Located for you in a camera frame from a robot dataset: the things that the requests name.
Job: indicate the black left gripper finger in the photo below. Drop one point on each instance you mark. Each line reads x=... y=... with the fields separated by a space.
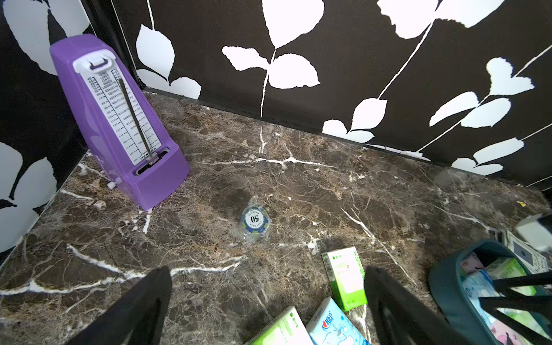
x=494 y=306
x=507 y=285
x=399 y=317
x=137 y=317

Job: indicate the green tissue pack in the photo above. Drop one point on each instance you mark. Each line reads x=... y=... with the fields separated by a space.
x=286 y=329
x=509 y=267
x=346 y=277

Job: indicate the light blue tissue pack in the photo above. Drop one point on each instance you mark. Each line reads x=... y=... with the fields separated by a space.
x=330 y=326
x=479 y=285

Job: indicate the small white patterned box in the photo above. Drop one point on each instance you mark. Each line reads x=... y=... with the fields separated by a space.
x=532 y=259

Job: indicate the teal plastic storage box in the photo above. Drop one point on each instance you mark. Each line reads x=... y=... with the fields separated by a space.
x=445 y=281

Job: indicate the clear small glass jar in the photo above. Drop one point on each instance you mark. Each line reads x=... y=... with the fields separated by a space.
x=255 y=222

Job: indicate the purple plastic holder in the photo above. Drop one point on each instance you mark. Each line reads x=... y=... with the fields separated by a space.
x=119 y=125

